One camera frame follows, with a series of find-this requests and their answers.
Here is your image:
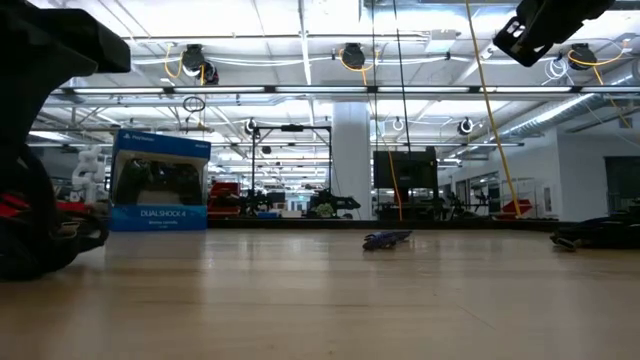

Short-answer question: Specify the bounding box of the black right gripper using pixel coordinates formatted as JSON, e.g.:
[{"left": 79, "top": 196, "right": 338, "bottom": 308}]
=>
[{"left": 492, "top": 0, "right": 617, "bottom": 69}]

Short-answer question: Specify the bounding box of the red slanted object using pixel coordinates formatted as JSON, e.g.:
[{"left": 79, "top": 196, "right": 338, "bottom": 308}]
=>
[{"left": 498, "top": 198, "right": 534, "bottom": 219}]

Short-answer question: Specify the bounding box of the black monitor on stand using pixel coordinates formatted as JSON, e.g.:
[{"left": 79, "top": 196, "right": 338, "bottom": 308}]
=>
[{"left": 372, "top": 147, "right": 440, "bottom": 221}]

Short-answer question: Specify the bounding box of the black low flat object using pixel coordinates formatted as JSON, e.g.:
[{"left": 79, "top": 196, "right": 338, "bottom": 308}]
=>
[{"left": 549, "top": 198, "right": 640, "bottom": 251}]

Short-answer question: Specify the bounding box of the white square pillar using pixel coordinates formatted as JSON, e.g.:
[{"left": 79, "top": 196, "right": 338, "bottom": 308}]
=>
[{"left": 331, "top": 101, "right": 374, "bottom": 221}]

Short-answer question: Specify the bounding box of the long ceiling light strip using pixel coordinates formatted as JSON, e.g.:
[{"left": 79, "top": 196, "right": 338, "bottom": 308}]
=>
[{"left": 49, "top": 85, "right": 640, "bottom": 95}]

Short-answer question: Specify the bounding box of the red tool cabinet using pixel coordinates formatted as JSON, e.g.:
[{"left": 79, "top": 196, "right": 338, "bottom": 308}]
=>
[{"left": 206, "top": 181, "right": 243, "bottom": 218}]

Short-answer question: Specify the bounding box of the blue DualShock controller box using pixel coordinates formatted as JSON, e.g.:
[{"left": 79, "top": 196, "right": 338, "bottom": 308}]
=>
[{"left": 108, "top": 129, "right": 212, "bottom": 233}]

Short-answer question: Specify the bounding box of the white robot figure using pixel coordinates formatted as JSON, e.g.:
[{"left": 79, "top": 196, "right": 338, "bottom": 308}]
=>
[{"left": 70, "top": 144, "right": 108, "bottom": 205}]

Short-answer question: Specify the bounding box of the black ceiling cable reel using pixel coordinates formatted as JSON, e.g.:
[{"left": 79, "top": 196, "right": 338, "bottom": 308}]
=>
[
  {"left": 340, "top": 42, "right": 367, "bottom": 71},
  {"left": 180, "top": 43, "right": 207, "bottom": 72},
  {"left": 568, "top": 42, "right": 597, "bottom": 72}
]

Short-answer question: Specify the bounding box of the yellow hanging cable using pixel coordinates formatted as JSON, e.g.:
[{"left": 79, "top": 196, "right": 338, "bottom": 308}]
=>
[{"left": 464, "top": 0, "right": 523, "bottom": 219}]

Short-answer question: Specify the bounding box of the black hanging cable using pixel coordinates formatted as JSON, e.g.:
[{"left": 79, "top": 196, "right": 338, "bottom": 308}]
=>
[{"left": 391, "top": 0, "right": 413, "bottom": 154}]

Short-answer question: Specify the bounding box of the orange hanging cable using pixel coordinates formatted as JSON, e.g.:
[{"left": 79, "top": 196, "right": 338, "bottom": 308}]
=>
[{"left": 361, "top": 69, "right": 404, "bottom": 222}]

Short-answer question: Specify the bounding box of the blue coiled USB-C cable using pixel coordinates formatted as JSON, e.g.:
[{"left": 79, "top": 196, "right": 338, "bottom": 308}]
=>
[{"left": 362, "top": 229, "right": 414, "bottom": 252}]

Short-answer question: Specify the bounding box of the black table edge frame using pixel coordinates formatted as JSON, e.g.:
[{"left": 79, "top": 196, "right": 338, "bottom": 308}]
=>
[{"left": 206, "top": 218, "right": 564, "bottom": 232}]

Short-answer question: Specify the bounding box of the black tall frame rig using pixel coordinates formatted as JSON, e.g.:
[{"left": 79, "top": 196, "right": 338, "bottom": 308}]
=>
[{"left": 250, "top": 124, "right": 334, "bottom": 216}]

